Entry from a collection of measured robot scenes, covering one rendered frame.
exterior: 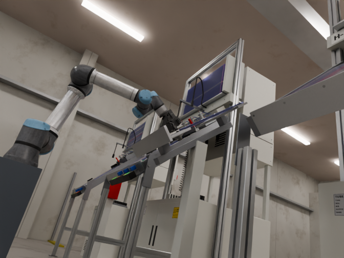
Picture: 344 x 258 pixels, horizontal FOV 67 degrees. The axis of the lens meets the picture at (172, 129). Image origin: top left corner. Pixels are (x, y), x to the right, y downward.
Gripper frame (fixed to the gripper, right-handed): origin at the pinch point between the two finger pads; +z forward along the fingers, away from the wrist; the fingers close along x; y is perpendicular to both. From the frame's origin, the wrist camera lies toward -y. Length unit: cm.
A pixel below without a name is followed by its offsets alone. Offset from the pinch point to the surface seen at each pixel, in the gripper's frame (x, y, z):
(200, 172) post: -40, -28, 11
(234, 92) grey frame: -14, 52, -3
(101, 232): 94, -54, 30
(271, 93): -10, 91, 18
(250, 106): -10, 62, 13
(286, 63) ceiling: 134, 392, 41
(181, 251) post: -40, -56, 27
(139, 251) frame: -13, -63, 25
